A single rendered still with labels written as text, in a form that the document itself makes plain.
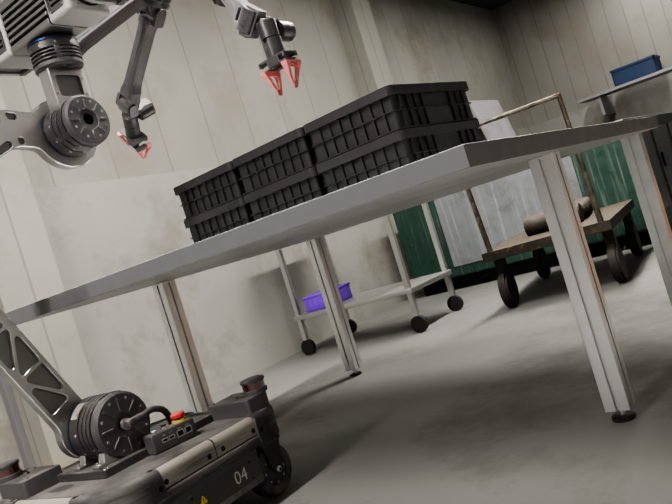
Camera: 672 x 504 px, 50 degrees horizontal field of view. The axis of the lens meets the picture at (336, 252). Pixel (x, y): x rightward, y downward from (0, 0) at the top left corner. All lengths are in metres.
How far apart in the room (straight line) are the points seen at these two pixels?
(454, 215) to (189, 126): 2.05
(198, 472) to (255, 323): 2.78
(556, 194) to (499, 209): 3.48
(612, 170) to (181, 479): 3.81
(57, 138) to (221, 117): 2.80
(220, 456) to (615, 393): 0.96
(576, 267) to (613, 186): 3.23
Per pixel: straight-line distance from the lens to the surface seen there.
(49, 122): 2.11
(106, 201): 4.00
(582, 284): 1.78
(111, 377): 3.80
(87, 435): 1.88
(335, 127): 1.86
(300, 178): 1.94
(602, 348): 1.81
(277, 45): 2.06
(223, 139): 4.76
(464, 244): 5.38
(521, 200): 5.16
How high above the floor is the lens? 0.60
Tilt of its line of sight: 1 degrees down
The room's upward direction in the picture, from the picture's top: 17 degrees counter-clockwise
